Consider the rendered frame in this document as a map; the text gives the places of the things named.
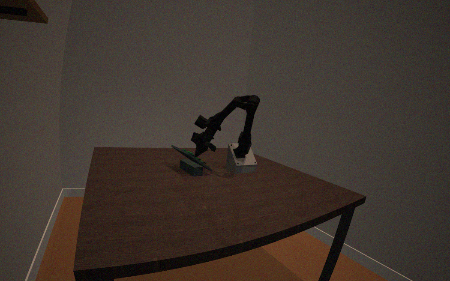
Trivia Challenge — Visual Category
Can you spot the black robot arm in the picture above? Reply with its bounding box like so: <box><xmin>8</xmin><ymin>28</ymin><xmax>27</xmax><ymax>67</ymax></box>
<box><xmin>192</xmin><ymin>95</ymin><xmax>260</xmax><ymax>158</ymax></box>

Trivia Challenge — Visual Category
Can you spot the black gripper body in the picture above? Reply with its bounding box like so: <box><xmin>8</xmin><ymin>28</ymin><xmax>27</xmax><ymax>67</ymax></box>
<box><xmin>191</xmin><ymin>131</ymin><xmax>216</xmax><ymax>152</ymax></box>

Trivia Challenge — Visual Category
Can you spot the grey-green switch panel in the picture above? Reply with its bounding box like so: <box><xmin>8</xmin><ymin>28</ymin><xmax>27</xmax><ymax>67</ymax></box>
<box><xmin>171</xmin><ymin>145</ymin><xmax>212</xmax><ymax>176</ymax></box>

